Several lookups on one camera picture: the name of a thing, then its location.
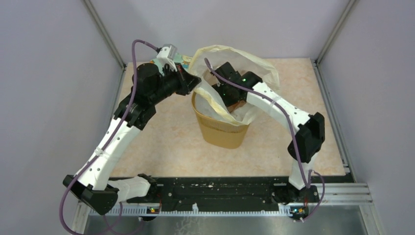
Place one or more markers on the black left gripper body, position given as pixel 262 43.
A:
pixel 169 82

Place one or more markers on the orange plastic trash bin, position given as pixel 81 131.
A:
pixel 219 133

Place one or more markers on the left aluminium frame post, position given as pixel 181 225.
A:
pixel 99 25

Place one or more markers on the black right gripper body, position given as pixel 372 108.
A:
pixel 225 96

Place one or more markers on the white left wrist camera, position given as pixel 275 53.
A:
pixel 166 55

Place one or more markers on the translucent yellowish trash bag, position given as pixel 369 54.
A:
pixel 208 101

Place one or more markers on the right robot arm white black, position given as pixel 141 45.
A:
pixel 307 130

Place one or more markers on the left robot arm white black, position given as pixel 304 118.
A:
pixel 92 184

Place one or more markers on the grey slotted cable duct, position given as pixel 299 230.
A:
pixel 137 210

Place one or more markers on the green patterned cloth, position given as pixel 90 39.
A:
pixel 184 60

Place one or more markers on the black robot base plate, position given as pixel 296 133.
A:
pixel 227 194

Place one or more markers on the aluminium frame post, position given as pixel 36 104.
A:
pixel 99 25
pixel 351 4

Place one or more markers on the right aluminium frame post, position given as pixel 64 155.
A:
pixel 351 4

